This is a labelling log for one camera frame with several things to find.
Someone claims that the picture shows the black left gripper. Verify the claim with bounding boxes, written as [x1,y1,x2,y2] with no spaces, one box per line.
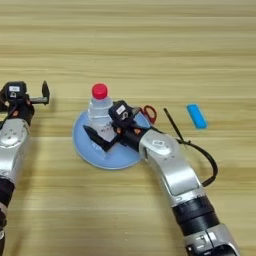
[0,80,51,126]

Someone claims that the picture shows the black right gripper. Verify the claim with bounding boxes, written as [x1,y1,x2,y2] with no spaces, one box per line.
[82,106,148,153]

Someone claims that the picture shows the clear bottle with red cap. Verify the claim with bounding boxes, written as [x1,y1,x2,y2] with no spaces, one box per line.
[86,82,116,143]

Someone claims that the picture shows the left gripper small black box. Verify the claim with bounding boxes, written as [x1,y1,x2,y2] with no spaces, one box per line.
[4,80,28,100]

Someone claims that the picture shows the gripper small black box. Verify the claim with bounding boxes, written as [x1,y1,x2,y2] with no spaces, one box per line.
[4,80,28,100]
[107,100,135,123]

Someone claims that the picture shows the light blue round plate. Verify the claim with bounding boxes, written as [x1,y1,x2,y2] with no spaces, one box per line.
[72,108,152,171]

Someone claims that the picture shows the right gripper small black box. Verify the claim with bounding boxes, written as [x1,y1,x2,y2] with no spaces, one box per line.
[107,100,135,123]

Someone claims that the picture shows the small blue eraser block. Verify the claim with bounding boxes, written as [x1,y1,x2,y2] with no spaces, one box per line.
[185,103,209,130]

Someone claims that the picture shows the red-handled scissors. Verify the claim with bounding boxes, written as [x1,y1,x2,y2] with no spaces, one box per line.
[139,104,158,125]

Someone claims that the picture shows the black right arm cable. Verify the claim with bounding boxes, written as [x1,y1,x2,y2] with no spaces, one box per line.
[175,137,220,188]

